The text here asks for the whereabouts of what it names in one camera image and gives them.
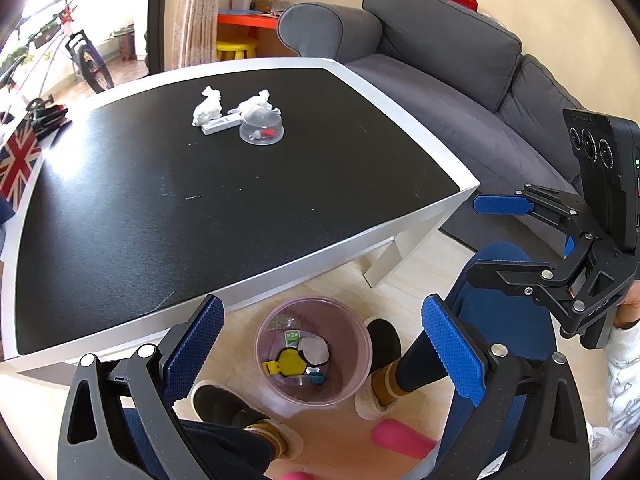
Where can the row of potted plants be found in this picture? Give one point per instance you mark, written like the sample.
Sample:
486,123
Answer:
40,35

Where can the person's left leg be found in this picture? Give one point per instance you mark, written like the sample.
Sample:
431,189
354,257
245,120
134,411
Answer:
220,442

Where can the person's right leg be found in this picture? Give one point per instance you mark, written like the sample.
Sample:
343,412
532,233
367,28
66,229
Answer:
500,305

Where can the grey sofa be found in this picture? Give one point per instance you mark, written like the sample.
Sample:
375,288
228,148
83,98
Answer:
450,110

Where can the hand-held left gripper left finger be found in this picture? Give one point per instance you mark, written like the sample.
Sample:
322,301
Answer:
192,350

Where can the clear round plastic container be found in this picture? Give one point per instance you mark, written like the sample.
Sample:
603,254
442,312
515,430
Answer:
262,127

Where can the small white green packet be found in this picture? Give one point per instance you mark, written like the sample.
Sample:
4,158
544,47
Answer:
292,337

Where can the patterned curtain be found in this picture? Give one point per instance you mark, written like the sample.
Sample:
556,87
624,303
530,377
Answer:
195,10

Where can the teal toy brick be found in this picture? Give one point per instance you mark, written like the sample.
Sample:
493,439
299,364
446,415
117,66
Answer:
316,378

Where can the white storage box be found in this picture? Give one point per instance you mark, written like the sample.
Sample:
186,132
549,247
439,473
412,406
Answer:
247,2

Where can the crumpled white tissue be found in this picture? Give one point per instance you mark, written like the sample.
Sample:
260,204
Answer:
257,100
207,108

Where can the dark furry slipper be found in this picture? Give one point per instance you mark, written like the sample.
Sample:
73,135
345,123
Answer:
220,402
382,345

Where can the white bicycle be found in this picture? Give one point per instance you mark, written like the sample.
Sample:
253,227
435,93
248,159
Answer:
92,67

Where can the white table with black top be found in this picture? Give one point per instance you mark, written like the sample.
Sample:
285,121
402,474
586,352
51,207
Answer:
300,262

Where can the yellow plastic stool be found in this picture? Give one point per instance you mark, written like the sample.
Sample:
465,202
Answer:
236,49

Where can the yellow toy brick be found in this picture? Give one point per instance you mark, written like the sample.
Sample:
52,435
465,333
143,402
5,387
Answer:
270,368

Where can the pink rounded bar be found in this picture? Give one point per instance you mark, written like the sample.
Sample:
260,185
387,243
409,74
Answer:
400,437
296,476

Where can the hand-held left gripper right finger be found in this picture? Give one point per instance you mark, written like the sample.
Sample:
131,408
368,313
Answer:
452,352

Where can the person's right forearm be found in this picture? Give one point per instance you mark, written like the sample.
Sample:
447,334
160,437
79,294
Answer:
622,385

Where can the black and red tool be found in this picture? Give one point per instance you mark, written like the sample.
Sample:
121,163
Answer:
47,116

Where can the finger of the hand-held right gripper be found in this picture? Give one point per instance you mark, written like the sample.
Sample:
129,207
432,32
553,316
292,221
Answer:
500,205
510,275

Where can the yellow round zip pouch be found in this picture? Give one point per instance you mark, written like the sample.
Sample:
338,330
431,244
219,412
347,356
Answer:
292,362

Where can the person's right hand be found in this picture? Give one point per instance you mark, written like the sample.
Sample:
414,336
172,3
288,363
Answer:
629,312

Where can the white long narrow box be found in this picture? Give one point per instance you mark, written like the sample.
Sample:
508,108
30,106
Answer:
220,125

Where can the white round zip pouch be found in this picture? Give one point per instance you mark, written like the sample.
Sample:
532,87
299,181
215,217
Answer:
314,351

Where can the person's leg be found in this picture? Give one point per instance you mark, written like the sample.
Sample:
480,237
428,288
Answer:
220,442
500,305

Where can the pink translucent plastic bin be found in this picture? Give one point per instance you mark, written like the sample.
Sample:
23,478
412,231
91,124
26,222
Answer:
345,340

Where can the black sliding door frame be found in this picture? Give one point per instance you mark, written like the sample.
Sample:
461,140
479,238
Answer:
157,20

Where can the orange children's table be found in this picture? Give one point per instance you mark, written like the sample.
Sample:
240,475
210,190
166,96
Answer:
240,19

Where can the flag print tissue box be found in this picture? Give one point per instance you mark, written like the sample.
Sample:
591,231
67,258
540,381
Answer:
17,160

